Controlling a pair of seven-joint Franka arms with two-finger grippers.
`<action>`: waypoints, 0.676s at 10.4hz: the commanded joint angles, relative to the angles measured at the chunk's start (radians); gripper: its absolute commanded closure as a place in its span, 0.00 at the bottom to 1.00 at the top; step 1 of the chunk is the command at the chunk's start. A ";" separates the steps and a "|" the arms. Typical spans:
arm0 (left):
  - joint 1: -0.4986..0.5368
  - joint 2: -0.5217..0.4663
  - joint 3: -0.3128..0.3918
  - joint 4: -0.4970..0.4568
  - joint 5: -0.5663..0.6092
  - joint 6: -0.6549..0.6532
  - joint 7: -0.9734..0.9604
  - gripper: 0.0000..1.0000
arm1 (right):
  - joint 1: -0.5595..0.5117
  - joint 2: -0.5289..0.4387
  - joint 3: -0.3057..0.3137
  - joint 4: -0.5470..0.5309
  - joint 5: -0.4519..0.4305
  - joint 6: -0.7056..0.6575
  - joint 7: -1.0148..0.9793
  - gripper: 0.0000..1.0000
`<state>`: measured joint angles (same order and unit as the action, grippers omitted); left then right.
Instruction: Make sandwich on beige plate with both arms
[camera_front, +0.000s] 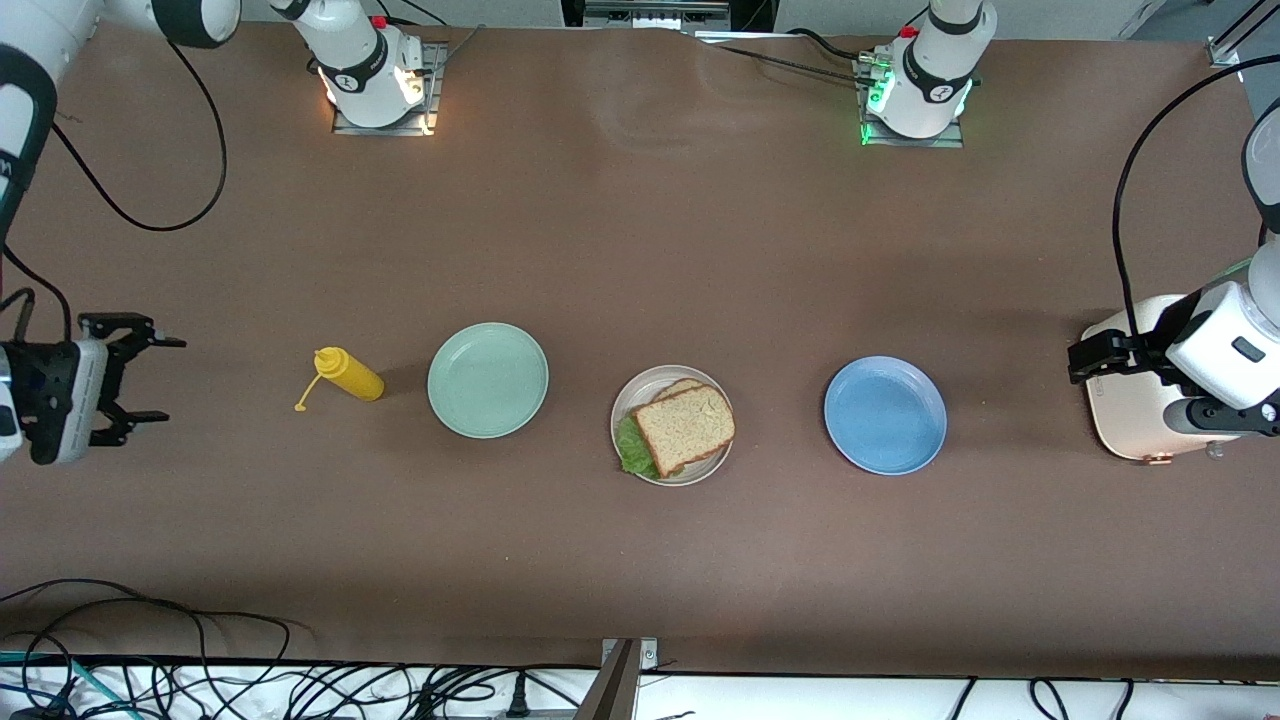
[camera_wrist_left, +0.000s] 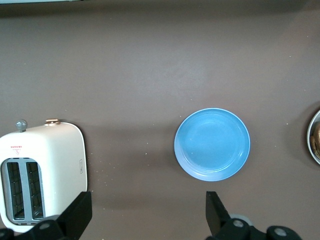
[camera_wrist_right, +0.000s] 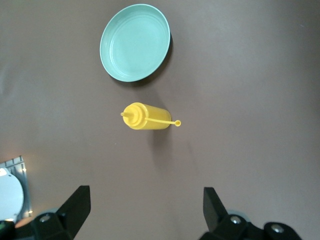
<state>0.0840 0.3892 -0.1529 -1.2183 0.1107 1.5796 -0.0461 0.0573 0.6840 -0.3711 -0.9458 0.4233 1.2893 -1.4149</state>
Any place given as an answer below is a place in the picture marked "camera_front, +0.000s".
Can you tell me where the green lettuce leaf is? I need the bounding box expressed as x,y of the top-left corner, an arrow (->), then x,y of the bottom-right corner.
615,415 -> 661,478

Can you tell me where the teal cable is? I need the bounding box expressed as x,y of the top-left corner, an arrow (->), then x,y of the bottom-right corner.
0,650 -> 136,720

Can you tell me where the small metal corner bracket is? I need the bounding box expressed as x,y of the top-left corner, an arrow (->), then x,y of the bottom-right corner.
600,637 -> 660,673

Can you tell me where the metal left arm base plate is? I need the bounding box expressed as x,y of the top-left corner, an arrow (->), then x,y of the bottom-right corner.
853,55 -> 967,150

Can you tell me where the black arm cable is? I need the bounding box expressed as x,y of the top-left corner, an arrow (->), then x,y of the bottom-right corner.
0,40 -> 230,346
1113,55 -> 1280,341

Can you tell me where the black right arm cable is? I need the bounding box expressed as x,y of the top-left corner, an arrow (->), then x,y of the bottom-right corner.
0,40 -> 230,346

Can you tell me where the aluminium frame corner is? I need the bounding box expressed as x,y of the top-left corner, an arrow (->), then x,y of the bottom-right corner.
1205,0 -> 1280,69

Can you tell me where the blue plate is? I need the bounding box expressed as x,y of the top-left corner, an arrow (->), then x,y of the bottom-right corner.
824,356 -> 948,476

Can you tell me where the black equipment rack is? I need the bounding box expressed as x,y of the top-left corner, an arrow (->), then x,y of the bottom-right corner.
560,0 -> 776,33

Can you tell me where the long black looping cable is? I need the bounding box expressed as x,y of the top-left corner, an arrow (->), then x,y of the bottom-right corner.
0,578 -> 293,666

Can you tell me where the cream white toaster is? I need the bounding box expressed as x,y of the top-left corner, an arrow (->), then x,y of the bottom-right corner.
1080,294 -> 1254,463

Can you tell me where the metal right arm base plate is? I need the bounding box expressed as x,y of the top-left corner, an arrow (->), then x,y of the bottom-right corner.
330,40 -> 447,137

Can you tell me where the beige plate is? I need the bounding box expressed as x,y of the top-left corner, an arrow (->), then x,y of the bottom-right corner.
610,365 -> 736,488

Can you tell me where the aluminium profile bar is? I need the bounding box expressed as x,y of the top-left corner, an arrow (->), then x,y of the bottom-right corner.
573,640 -> 641,720

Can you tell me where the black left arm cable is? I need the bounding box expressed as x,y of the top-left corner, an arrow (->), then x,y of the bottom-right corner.
1113,55 -> 1280,341

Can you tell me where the green plate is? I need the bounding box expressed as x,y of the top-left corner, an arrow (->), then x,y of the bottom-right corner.
427,322 -> 550,440

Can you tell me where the yellow mustard squeeze bottle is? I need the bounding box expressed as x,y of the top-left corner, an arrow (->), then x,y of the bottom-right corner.
293,346 -> 386,414

